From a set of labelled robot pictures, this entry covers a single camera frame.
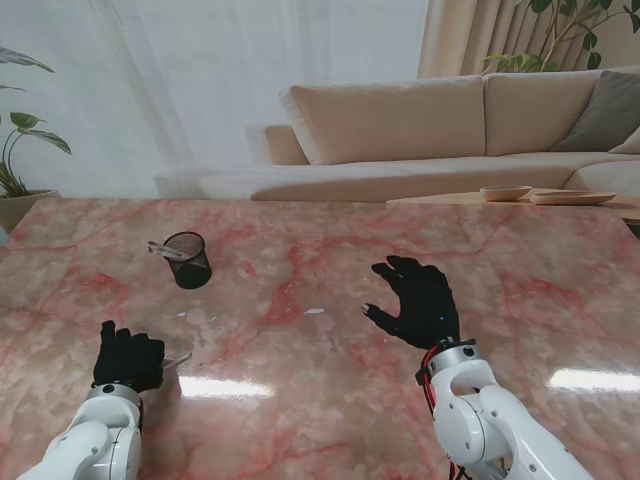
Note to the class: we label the beige sofa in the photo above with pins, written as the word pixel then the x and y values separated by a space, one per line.
pixel 390 120

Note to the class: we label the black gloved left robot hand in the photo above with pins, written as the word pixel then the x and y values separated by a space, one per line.
pixel 130 357

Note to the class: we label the beige curtain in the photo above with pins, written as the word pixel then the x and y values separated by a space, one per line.
pixel 460 35

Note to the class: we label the white straw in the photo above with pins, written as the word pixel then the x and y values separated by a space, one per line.
pixel 180 359
pixel 153 244

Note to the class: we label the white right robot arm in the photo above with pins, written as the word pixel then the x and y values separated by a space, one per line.
pixel 480 415

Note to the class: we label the small-leaf green tree plant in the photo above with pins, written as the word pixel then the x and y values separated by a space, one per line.
pixel 515 62

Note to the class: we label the black mesh holder cup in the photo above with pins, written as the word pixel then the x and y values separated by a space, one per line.
pixel 192 272

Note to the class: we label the large-leaf green plant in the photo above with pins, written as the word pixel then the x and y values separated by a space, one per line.
pixel 47 139

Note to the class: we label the flat wooden plate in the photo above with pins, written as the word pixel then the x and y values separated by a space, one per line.
pixel 570 198

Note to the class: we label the sheer white curtain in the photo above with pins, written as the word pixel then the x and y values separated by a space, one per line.
pixel 200 75

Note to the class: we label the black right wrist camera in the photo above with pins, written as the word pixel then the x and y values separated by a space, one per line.
pixel 420 377

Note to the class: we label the pale plant pot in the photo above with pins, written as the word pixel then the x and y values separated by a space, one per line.
pixel 20 210

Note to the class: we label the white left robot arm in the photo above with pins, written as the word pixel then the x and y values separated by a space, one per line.
pixel 100 440

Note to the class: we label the wooden bowl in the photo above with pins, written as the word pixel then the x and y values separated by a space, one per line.
pixel 505 193

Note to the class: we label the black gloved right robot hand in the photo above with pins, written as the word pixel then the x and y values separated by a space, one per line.
pixel 425 305

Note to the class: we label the grey cushion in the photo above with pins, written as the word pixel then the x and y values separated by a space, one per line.
pixel 605 115

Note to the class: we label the cream cushion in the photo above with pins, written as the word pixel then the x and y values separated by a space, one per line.
pixel 630 146

